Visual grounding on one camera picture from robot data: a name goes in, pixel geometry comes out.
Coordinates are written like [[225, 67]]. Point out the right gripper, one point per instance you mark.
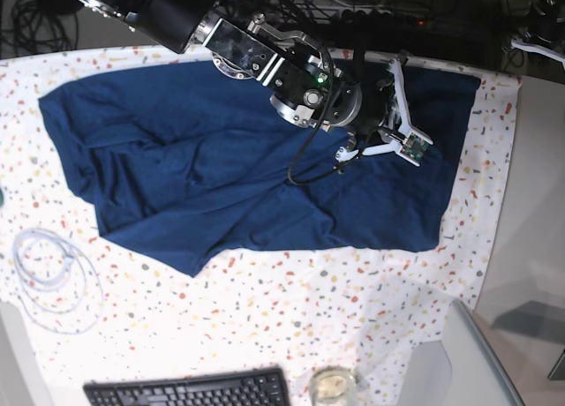
[[383, 124]]

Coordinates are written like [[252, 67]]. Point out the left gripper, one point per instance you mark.
[[532, 43]]

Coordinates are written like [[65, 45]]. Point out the dark blue t-shirt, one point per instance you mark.
[[181, 163]]

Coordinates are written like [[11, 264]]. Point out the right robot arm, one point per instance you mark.
[[308, 89]]

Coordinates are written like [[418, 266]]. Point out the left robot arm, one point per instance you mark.
[[541, 30]]

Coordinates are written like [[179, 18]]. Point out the grey monitor edge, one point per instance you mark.
[[477, 375]]

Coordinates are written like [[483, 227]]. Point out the clear glass jar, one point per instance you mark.
[[333, 386]]

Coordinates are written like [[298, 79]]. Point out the black computer keyboard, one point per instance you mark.
[[258, 387]]

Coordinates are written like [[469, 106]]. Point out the terrazzo patterned table cloth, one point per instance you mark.
[[92, 310]]

